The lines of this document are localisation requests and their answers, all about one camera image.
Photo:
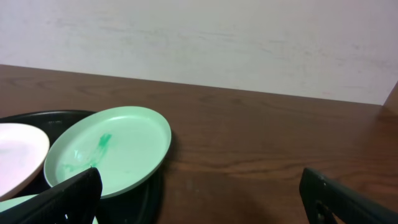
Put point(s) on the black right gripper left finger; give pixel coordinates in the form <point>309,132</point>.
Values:
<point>81,187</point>

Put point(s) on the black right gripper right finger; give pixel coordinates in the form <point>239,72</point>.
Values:
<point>326,200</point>

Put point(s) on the white plate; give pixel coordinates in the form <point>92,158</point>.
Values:
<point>23,151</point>

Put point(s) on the green plate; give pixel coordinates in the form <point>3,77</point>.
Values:
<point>12,202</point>
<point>125,144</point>

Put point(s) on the green plate front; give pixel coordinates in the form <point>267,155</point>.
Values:
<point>12,202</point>

